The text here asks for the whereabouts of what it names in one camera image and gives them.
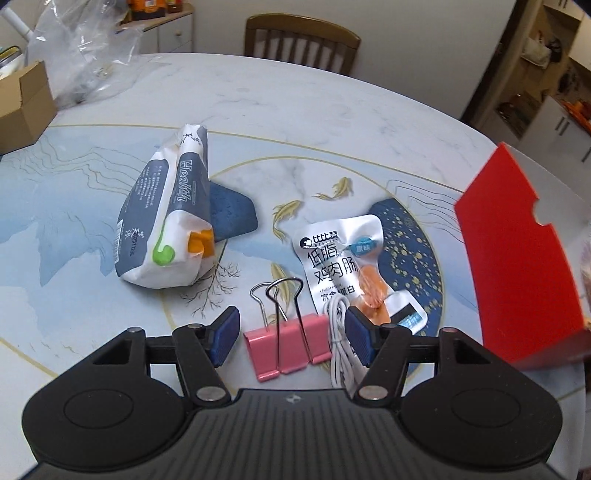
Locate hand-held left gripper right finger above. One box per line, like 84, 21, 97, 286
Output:
345, 305, 492, 401

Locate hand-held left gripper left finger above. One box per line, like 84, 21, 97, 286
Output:
92, 307, 242, 407

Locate white cable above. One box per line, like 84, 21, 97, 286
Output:
323, 295, 370, 398

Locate pink binder clip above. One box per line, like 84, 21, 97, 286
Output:
243, 277, 331, 383

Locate white sausage packet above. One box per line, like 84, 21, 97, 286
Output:
293, 213, 428, 335

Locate blue white tissue pack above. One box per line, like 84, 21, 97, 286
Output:
113, 124, 218, 289

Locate red cardboard box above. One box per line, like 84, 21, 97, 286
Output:
455, 143, 591, 370

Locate white marble desktop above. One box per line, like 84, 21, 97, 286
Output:
0, 52, 591, 467

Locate brown cardboard box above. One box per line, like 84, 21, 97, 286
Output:
0, 60, 58, 155

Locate white side cabinet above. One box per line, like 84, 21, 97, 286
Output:
115, 0, 195, 58

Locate wooden chair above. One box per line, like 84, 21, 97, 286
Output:
244, 14, 362, 77

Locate clear plastic bag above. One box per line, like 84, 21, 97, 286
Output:
28, 0, 158, 109

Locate orange snack box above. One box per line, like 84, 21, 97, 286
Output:
129, 0, 167, 19

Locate white wall cabinets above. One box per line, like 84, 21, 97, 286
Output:
471, 0, 591, 162

